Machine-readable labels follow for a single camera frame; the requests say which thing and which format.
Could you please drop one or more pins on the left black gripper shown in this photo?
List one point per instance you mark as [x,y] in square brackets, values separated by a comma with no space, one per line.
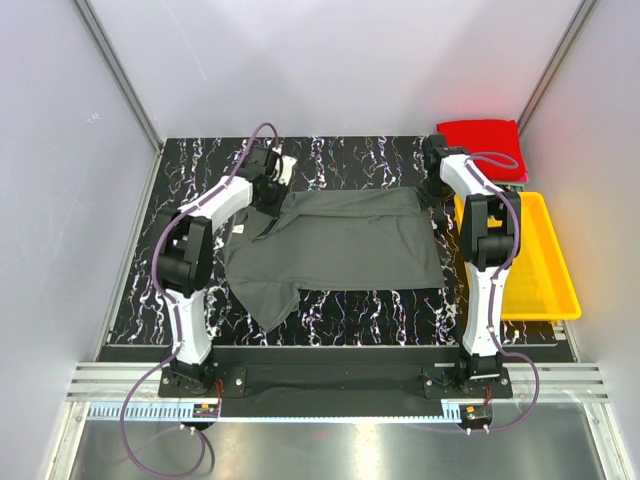
[274,210]

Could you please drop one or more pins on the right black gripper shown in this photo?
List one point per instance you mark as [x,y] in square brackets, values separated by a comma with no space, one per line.
[429,200]

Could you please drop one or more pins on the grey t-shirt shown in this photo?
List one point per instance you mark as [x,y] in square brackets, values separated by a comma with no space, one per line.
[330,240]

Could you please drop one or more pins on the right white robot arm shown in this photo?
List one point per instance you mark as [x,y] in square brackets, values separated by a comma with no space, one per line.
[489,241]

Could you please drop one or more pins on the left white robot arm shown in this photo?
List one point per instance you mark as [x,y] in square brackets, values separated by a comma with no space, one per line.
[182,260]

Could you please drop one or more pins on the folded red t-shirt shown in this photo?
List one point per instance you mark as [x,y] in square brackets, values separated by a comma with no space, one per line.
[496,139]

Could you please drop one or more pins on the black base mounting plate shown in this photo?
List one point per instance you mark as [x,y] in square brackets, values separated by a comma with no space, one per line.
[336,375]

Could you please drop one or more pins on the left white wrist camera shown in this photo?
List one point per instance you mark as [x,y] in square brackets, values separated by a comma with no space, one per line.
[284,169]

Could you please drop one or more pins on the right aluminium frame post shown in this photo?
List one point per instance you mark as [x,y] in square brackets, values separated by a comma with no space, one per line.
[569,38]

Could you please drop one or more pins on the aluminium frame post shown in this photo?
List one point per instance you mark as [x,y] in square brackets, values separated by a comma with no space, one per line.
[108,54]
[569,38]

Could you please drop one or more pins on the white slotted cable duct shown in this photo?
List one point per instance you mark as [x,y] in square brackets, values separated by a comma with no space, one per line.
[279,412]

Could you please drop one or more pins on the aluminium rail profile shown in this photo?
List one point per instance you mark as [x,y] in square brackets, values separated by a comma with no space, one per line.
[559,382]

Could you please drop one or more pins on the left aluminium frame post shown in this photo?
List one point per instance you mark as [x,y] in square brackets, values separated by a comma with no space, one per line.
[108,54]

